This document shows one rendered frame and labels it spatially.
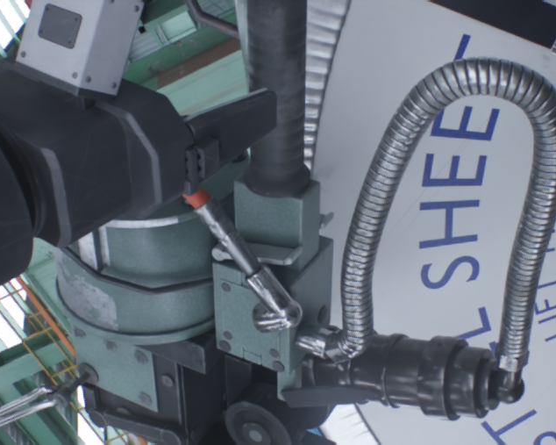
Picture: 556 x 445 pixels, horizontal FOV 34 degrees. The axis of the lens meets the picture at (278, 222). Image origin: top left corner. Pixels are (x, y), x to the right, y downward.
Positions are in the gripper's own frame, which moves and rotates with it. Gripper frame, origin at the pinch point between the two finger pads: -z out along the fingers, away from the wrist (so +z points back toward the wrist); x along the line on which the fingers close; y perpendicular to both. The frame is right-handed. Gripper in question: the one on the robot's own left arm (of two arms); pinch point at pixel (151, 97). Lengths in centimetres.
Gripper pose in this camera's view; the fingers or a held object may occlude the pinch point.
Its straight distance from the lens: 47.5
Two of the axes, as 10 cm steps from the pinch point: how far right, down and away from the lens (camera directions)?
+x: 7.8, 3.5, -5.2
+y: 0.0, -8.3, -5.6
